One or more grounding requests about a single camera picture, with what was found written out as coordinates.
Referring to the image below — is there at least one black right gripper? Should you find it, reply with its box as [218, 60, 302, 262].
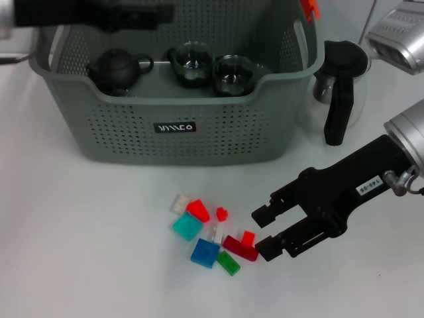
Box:
[250, 134, 415, 263]

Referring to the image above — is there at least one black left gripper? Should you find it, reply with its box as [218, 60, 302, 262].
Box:
[13, 0, 175, 33]

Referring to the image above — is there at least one red small square block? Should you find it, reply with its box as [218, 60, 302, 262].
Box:
[240, 231, 257, 248]

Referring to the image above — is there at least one green rectangular block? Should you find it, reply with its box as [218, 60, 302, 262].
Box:
[216, 250, 242, 277]

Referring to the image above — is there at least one glass teapot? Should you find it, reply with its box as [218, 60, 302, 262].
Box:
[211, 58, 258, 98]
[166, 40, 217, 88]

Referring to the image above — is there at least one blue square block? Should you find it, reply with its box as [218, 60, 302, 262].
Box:
[190, 237, 221, 269]

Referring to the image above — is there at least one dark red long block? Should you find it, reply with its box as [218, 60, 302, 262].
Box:
[221, 235, 261, 262]

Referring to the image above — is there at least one white small block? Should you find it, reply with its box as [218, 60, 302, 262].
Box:
[207, 223, 228, 244]

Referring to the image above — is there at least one orange red sloped block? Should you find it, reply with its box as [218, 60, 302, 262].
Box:
[184, 198, 211, 223]

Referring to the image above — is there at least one teal square block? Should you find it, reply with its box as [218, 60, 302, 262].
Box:
[171, 211, 203, 241]

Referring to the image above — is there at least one translucent white pink block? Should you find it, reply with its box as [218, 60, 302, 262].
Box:
[170, 193, 193, 215]

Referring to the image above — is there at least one grey perforated plastic storage basket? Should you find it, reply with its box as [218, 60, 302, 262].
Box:
[28, 0, 325, 166]

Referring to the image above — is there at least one black ceramic teapot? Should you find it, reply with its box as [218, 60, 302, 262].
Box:
[86, 48, 155, 97]

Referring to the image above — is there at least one right gripper cable with connectors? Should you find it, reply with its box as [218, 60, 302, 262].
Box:
[383, 167, 424, 198]

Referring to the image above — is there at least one glass kettle with black handle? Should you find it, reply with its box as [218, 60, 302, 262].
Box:
[297, 39, 372, 147]

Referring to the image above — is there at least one left gripper cable with connector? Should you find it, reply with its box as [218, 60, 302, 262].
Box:
[0, 54, 32, 66]

